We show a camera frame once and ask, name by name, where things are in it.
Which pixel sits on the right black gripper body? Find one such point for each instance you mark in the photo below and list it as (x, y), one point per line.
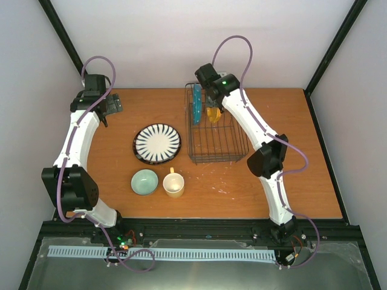
(215, 103)

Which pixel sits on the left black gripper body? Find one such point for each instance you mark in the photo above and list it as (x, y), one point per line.
(114, 107)

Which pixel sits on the orange polka dot plate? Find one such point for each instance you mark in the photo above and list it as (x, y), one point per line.
(213, 114)

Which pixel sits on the teal polka dot plate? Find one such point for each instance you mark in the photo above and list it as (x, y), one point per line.
(197, 103)

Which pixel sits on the dark wire dish rack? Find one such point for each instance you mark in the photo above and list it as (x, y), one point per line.
(224, 141)

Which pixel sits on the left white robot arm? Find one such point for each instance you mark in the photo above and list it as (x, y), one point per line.
(67, 182)

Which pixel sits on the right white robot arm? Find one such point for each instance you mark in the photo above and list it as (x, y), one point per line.
(270, 149)

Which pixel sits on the white blue striped plate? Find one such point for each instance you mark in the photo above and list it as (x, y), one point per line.
(158, 145)

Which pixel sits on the black bottom plate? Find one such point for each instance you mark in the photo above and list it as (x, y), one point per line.
(151, 161)

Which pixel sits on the light green ceramic bowl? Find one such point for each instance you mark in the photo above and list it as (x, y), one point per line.
(144, 182)

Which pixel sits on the cream yellow mug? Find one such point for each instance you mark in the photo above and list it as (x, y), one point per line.
(173, 184)

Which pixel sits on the left black frame post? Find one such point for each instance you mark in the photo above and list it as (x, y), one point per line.
(62, 34)

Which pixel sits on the black frame post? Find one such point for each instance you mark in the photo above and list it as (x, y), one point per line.
(62, 34)
(335, 44)

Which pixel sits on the black aluminium frame base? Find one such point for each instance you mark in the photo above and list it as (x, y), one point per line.
(342, 260)

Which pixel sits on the light blue slotted cable duct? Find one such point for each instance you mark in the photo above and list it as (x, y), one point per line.
(165, 254)

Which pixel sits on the right black frame post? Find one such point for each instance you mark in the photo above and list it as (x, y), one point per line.
(335, 44)

